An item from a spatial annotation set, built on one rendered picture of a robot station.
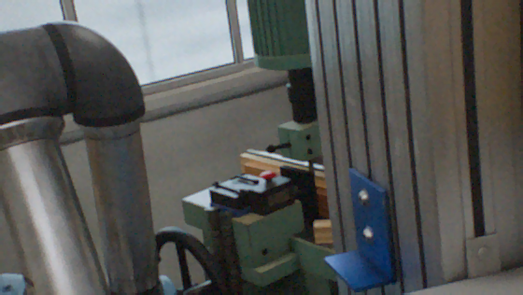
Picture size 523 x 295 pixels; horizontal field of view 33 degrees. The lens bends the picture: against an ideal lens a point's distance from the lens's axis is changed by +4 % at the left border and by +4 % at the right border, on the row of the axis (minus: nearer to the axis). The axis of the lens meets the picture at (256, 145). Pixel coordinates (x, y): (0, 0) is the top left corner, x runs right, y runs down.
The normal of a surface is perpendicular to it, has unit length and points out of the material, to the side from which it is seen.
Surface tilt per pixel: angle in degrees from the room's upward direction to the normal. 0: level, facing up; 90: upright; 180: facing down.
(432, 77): 90
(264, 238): 90
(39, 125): 105
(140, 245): 97
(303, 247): 90
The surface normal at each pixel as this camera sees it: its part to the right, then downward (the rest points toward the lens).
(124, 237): 0.06, 0.39
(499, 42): 0.29, 0.25
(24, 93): 0.51, -0.35
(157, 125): 0.53, 0.18
